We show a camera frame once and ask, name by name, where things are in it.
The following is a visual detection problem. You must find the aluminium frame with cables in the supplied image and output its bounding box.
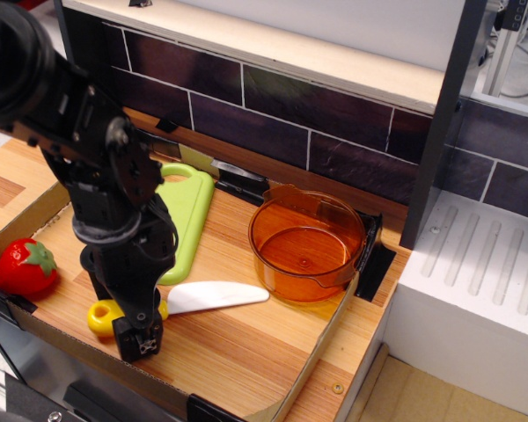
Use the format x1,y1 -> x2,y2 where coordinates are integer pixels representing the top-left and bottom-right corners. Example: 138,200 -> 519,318
476,1 -> 528,105

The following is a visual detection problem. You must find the green plastic cutting board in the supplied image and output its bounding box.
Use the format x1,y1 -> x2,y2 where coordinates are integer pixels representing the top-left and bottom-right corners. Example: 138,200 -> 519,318
157,163 -> 215,286

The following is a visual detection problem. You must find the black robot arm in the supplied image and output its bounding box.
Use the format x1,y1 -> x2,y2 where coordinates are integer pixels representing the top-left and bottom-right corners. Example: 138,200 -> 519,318
0,1 -> 178,362

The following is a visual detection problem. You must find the white toy sink drainboard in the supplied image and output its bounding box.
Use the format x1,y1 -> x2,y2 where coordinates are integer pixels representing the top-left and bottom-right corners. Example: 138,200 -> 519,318
384,193 -> 528,416

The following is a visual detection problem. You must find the yellow handled white toy knife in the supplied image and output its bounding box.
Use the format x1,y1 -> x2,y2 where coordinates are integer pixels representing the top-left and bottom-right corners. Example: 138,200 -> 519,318
87,280 -> 270,338

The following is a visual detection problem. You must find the cardboard fence with black tape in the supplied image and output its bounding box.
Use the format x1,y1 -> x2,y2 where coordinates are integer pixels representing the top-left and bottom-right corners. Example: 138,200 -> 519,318
0,141 -> 397,421

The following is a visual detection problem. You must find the red toy strawberry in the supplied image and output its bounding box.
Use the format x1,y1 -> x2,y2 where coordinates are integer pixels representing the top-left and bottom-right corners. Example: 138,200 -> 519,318
0,238 -> 58,295

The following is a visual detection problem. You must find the orange transparent plastic pot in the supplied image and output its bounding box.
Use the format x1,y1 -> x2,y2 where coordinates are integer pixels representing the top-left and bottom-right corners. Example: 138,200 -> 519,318
248,186 -> 367,303

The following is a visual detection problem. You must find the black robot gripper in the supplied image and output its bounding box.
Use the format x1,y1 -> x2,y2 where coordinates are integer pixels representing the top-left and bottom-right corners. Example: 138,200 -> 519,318
78,194 -> 178,362

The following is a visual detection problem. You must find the dark tiled backsplash shelf unit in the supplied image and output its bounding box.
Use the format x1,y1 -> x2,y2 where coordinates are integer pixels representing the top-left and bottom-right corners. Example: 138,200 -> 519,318
55,1 -> 528,248

